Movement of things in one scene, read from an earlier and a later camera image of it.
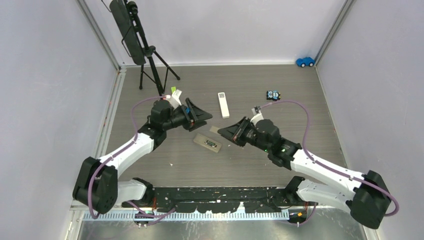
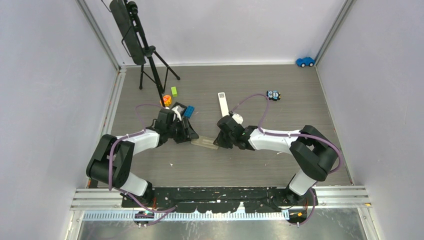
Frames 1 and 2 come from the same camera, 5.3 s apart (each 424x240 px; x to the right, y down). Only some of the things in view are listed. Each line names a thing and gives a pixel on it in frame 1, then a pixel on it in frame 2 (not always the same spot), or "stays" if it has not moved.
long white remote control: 223,105 stays
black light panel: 122,15 stays
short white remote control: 207,142 stays
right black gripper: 235,133 → 219,141
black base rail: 211,199 stays
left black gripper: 191,123 → 187,133
